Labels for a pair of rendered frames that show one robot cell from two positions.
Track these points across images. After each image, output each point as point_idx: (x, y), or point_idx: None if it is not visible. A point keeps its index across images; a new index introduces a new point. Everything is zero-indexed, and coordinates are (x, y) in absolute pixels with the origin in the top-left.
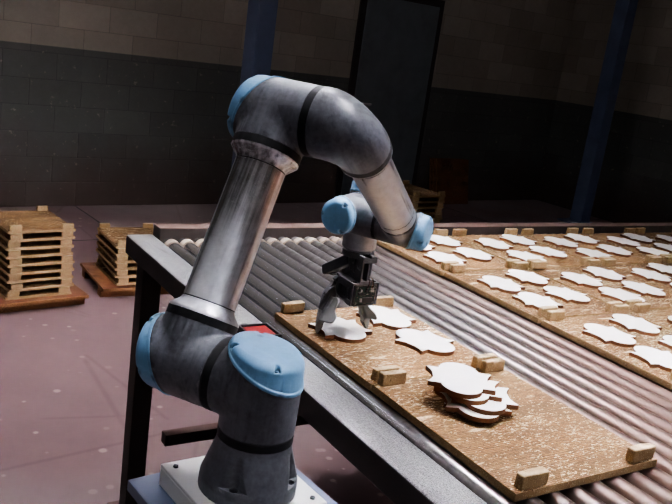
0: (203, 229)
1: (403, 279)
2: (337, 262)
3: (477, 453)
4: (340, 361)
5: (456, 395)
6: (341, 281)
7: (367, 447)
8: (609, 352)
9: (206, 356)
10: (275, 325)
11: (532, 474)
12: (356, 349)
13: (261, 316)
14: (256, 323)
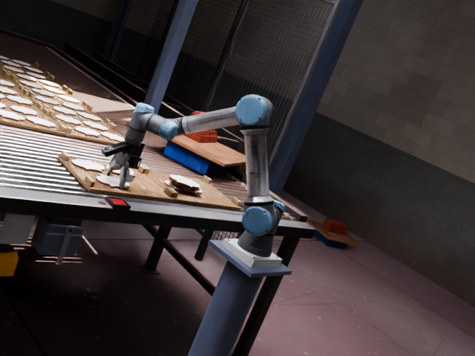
0: None
1: None
2: (121, 149)
3: (220, 203)
4: (153, 196)
5: (198, 188)
6: (131, 158)
7: (217, 220)
8: (107, 141)
9: (276, 212)
10: (98, 196)
11: (239, 200)
12: (136, 188)
13: (83, 194)
14: (109, 198)
